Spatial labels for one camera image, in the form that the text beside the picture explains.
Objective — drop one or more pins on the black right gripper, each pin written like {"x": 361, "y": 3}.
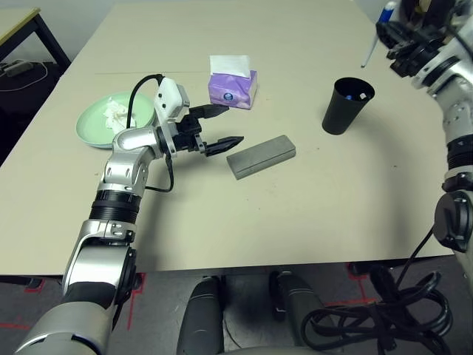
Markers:
{"x": 417, "y": 51}

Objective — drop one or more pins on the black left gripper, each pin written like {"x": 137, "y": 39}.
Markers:
{"x": 188, "y": 135}

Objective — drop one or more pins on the grey glasses case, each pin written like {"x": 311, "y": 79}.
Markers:
{"x": 262, "y": 157}

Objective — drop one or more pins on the white tissue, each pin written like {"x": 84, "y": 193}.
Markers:
{"x": 116, "y": 114}

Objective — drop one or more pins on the green plastic plate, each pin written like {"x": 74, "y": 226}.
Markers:
{"x": 88, "y": 122}

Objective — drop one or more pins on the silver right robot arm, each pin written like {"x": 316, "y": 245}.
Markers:
{"x": 458, "y": 122}

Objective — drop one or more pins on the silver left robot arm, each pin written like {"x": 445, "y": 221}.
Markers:
{"x": 129, "y": 140}

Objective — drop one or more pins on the wooden stool with black jacket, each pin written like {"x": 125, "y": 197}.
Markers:
{"x": 408, "y": 7}

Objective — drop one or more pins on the purple tissue box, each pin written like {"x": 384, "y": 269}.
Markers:
{"x": 231, "y": 94}

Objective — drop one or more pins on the black plastic cup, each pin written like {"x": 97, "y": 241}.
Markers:
{"x": 338, "y": 118}

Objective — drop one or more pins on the grey robot right leg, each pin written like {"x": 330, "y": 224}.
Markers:
{"x": 292, "y": 303}

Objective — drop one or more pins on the grey robot leg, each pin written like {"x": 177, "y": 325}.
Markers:
{"x": 292, "y": 303}
{"x": 201, "y": 318}

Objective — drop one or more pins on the grey robot left leg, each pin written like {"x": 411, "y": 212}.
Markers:
{"x": 201, "y": 318}

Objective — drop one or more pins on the grey power adapter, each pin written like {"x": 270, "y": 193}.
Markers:
{"x": 17, "y": 69}

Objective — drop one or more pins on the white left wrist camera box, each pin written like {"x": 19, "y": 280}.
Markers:
{"x": 166, "y": 96}

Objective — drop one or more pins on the beige side table black frame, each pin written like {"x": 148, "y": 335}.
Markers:
{"x": 15, "y": 22}

